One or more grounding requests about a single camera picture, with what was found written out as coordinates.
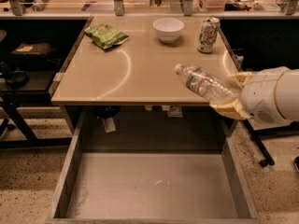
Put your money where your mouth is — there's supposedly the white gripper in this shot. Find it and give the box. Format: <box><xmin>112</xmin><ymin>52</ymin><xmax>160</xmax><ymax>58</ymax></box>
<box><xmin>210</xmin><ymin>66</ymin><xmax>292</xmax><ymax>126</ymax></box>

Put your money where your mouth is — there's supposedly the clear plastic water bottle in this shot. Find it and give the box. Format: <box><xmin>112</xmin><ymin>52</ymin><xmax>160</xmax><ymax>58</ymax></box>
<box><xmin>175</xmin><ymin>63</ymin><xmax>240</xmax><ymax>105</ymax></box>

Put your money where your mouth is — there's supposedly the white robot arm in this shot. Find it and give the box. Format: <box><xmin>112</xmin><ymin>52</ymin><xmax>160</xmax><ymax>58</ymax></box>
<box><xmin>210</xmin><ymin>66</ymin><xmax>299</xmax><ymax>126</ymax></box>

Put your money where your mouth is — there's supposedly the beige counter cabinet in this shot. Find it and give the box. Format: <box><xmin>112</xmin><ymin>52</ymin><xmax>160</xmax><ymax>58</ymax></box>
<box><xmin>52</xmin><ymin>14</ymin><xmax>240</xmax><ymax>106</ymax></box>

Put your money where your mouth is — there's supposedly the open grey drawer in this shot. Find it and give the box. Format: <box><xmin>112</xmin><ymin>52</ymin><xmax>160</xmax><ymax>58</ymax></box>
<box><xmin>46</xmin><ymin>110</ymin><xmax>260</xmax><ymax>224</ymax></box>

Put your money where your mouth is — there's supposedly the white ceramic bowl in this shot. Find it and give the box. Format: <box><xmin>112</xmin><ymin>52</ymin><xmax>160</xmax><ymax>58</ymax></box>
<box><xmin>152</xmin><ymin>18</ymin><xmax>184</xmax><ymax>43</ymax></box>

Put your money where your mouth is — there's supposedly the green chip bag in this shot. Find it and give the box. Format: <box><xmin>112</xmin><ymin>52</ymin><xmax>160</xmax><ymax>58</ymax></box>
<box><xmin>84</xmin><ymin>23</ymin><xmax>129</xmax><ymax>50</ymax></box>

